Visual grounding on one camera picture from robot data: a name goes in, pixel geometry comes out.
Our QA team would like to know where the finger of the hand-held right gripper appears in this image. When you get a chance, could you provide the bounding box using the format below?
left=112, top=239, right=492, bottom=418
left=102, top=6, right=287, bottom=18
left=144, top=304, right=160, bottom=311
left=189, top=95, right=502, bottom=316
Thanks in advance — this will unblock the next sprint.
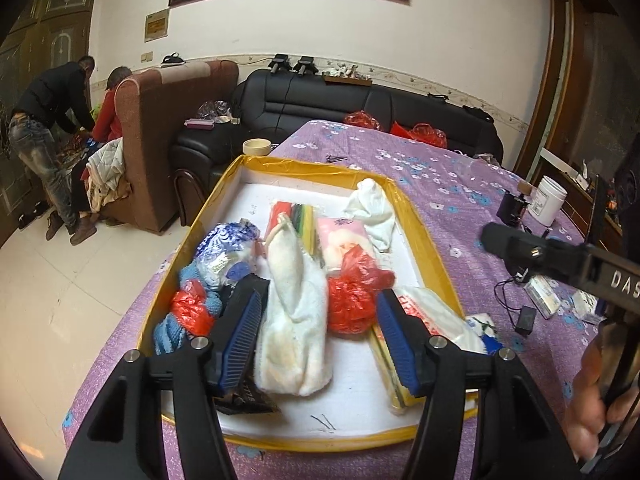
left=482, top=222, right=603, bottom=291

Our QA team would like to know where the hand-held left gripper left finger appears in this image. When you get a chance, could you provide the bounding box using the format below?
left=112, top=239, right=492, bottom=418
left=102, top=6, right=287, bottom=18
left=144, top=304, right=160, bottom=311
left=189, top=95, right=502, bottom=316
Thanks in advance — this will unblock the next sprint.
left=67, top=275, right=271, bottom=480

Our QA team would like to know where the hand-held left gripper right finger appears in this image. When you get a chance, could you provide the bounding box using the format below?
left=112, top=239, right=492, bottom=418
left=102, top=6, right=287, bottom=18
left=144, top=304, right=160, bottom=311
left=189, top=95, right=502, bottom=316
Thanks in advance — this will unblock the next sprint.
left=377, top=290, right=576, bottom=480

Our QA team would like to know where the gold foil packet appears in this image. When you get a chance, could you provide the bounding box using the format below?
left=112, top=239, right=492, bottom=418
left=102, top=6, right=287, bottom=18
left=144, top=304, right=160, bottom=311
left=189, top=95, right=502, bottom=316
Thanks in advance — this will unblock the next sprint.
left=371, top=320, right=427, bottom=413

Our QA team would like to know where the white packet with red label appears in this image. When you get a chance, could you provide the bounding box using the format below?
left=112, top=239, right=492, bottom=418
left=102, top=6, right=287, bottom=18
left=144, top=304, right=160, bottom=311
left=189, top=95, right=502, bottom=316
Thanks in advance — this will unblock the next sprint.
left=394, top=286, right=475, bottom=352

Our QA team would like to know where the white towel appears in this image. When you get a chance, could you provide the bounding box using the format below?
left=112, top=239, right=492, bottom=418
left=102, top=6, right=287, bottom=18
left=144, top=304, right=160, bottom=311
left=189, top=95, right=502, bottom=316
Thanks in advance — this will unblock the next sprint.
left=254, top=211, right=334, bottom=397

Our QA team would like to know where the red plastic bag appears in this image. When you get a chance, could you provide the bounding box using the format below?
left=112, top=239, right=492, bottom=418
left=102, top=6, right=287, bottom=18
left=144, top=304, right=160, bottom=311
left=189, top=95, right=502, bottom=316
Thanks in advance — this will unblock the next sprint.
left=326, top=249, right=397, bottom=337
left=344, top=109, right=382, bottom=133
left=389, top=120, right=448, bottom=150
left=170, top=280, right=210, bottom=334

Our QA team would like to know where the black foil packet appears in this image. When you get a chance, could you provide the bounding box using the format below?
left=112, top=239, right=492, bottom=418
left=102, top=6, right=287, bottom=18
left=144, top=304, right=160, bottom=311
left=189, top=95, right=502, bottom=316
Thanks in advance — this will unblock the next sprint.
left=214, top=280, right=282, bottom=417

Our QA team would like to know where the large blue towel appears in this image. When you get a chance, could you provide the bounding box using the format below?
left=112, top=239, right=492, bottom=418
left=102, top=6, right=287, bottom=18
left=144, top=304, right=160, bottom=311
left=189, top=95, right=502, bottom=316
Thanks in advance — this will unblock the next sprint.
left=151, top=264, right=224, bottom=357

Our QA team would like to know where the silver and blue patterned packet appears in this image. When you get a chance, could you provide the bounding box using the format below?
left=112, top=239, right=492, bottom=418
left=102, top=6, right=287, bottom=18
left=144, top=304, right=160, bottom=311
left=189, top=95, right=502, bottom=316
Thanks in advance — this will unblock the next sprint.
left=194, top=219, right=264, bottom=292

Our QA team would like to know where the yellow-edged white tray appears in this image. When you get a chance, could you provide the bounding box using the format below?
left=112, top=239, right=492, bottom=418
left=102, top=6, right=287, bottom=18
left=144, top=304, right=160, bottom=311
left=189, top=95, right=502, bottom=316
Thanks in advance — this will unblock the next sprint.
left=136, top=154, right=479, bottom=454

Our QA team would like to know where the blue and white tissue packet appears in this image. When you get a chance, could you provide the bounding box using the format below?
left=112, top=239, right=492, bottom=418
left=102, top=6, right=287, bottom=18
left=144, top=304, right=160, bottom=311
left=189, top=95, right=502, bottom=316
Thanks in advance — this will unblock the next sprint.
left=466, top=311, right=504, bottom=357

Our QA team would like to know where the pink packet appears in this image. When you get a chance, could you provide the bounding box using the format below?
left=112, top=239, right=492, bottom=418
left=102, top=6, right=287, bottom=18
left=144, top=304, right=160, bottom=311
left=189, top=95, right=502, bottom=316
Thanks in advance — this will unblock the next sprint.
left=316, top=216, right=375, bottom=273

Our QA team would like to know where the person's right hand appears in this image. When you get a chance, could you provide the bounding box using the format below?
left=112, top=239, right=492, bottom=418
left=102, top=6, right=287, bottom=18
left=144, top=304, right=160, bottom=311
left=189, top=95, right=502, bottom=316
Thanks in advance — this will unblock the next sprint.
left=565, top=332, right=640, bottom=462

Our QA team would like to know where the white floral tissue packet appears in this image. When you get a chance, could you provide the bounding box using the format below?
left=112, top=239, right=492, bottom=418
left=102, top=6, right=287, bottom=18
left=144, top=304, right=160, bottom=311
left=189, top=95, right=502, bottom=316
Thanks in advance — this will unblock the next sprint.
left=524, top=276, right=562, bottom=319

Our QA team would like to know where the white plastic jar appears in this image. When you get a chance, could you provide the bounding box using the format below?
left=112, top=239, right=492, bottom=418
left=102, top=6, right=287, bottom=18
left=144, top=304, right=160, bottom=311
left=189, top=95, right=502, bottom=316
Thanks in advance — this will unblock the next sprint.
left=531, top=175, right=569, bottom=227

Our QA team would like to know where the black power adapter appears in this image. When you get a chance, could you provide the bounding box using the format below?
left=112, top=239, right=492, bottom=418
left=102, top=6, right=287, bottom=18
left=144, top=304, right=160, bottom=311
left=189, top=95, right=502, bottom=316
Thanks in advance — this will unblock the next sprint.
left=515, top=305, right=538, bottom=337

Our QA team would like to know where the purple floral tablecloth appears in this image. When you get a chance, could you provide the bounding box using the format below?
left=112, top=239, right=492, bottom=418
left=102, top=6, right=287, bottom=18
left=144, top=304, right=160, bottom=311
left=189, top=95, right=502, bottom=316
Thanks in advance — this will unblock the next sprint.
left=62, top=120, right=640, bottom=480

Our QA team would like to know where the clear plastic cup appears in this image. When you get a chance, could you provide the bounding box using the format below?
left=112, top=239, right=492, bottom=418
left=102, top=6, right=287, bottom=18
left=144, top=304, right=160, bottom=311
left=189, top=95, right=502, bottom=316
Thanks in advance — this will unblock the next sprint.
left=456, top=156, right=490, bottom=182

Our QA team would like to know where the rainbow striped packet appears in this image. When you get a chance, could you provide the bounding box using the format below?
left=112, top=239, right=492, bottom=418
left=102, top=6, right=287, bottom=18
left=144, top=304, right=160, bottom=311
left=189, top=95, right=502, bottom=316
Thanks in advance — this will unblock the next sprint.
left=269, top=201, right=319, bottom=261

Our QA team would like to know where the cream cloth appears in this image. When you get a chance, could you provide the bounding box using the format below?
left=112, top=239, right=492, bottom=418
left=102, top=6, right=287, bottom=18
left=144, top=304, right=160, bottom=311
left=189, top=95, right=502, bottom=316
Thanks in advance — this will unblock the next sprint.
left=344, top=176, right=399, bottom=254

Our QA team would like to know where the black bag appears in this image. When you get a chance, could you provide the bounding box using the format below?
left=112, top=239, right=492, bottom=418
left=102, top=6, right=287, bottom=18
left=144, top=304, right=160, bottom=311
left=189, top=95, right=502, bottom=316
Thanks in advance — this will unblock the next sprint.
left=461, top=104, right=496, bottom=123

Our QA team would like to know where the wooden glass-front cabinet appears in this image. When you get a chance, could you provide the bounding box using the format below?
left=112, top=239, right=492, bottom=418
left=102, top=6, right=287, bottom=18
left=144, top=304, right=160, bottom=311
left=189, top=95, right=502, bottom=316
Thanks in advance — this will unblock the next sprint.
left=510, top=0, right=640, bottom=241

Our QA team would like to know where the quilted blanket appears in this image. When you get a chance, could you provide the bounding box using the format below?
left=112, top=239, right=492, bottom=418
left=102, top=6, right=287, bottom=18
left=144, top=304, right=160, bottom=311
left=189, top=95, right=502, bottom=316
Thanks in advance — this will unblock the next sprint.
left=82, top=138, right=133, bottom=212

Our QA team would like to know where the brown armchair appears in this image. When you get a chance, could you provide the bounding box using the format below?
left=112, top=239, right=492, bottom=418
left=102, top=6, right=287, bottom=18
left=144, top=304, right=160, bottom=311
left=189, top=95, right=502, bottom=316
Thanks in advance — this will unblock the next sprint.
left=116, top=59, right=240, bottom=233

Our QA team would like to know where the clear plastic bag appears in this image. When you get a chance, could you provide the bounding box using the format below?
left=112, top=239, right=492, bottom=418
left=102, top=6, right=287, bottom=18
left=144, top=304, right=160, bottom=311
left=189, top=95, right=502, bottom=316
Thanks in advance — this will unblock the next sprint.
left=196, top=100, right=234, bottom=125

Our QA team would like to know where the black leather sofa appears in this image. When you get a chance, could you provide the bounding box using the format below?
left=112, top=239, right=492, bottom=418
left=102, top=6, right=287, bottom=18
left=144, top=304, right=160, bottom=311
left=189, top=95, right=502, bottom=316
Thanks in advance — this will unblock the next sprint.
left=171, top=67, right=504, bottom=221

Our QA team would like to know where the white carved ornament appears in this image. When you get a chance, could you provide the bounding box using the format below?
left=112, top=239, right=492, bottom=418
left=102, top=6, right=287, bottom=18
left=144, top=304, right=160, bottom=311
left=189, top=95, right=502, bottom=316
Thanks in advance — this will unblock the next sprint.
left=321, top=60, right=374, bottom=84

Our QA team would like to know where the wooden door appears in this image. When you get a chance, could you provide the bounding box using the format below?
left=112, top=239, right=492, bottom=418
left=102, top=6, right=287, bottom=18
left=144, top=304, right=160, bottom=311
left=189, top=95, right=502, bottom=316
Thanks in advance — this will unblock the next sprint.
left=0, top=0, right=104, bottom=241

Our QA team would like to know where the black cable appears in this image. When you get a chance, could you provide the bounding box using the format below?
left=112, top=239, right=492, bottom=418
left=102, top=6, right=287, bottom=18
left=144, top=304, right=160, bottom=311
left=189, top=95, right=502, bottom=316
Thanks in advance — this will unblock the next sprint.
left=494, top=267, right=531, bottom=321

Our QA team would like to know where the gold wall plaque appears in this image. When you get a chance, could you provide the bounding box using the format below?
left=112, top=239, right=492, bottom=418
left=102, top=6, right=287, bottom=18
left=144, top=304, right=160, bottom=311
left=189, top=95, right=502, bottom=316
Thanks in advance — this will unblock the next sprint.
left=144, top=9, right=169, bottom=43

